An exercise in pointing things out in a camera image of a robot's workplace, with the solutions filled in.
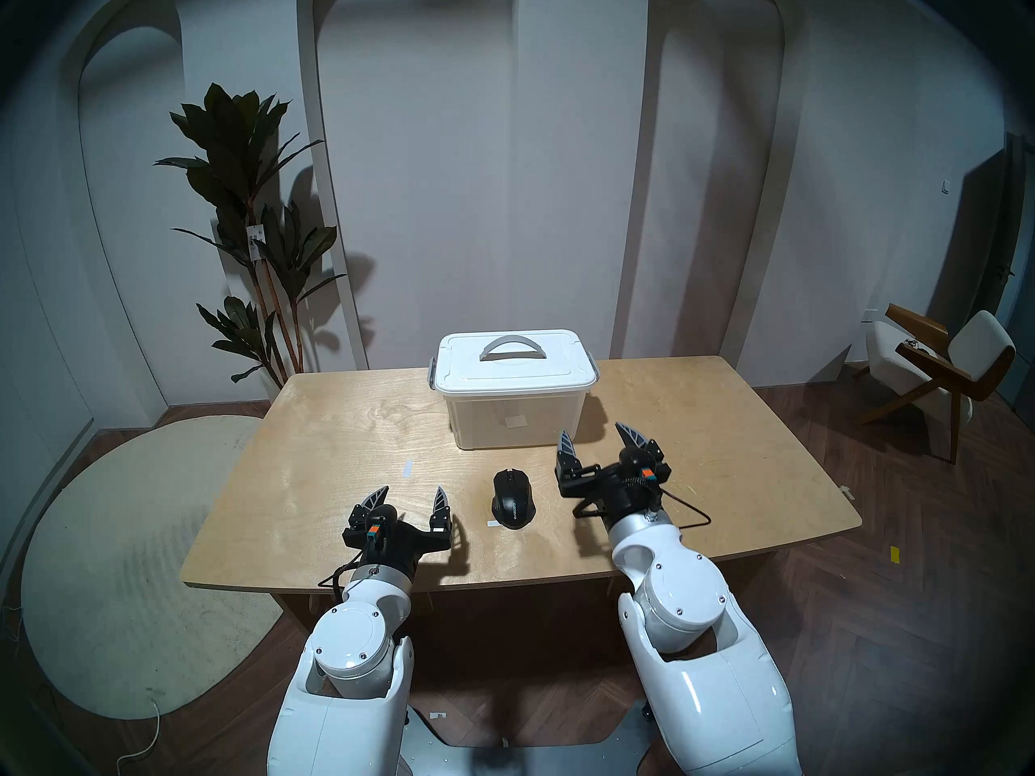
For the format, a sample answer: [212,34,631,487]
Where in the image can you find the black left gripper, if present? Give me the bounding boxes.
[342,485,452,580]

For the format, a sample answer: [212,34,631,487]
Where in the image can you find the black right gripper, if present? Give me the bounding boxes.
[556,421,670,529]

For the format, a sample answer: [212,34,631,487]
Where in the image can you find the black computer mouse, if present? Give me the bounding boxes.
[492,469,536,530]

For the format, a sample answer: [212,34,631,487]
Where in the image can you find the white lid with grey handle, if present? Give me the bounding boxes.
[429,330,601,395]

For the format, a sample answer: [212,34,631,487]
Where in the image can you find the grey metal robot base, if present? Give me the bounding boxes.
[400,702,656,776]

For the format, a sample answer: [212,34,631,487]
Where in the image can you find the clear plastic storage container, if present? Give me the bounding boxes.
[429,358,601,450]

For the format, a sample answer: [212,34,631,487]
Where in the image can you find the light wooden table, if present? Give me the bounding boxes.
[180,356,863,630]

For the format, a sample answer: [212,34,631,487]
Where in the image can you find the round beige rug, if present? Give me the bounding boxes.
[20,415,284,719]

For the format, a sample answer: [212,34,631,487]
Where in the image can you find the wooden armchair with white cushions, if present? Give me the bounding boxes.
[857,303,1016,466]

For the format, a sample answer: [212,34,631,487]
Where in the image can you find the tall dark green plant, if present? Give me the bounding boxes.
[154,83,349,399]

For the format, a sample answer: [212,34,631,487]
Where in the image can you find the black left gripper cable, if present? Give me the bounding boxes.
[318,552,365,601]

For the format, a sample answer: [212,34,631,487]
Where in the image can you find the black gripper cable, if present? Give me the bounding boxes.
[572,491,712,530]
[318,552,365,601]

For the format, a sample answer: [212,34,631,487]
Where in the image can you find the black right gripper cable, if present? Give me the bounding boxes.
[572,491,712,530]

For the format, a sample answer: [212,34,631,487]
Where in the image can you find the white floor cable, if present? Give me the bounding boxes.
[116,698,163,776]

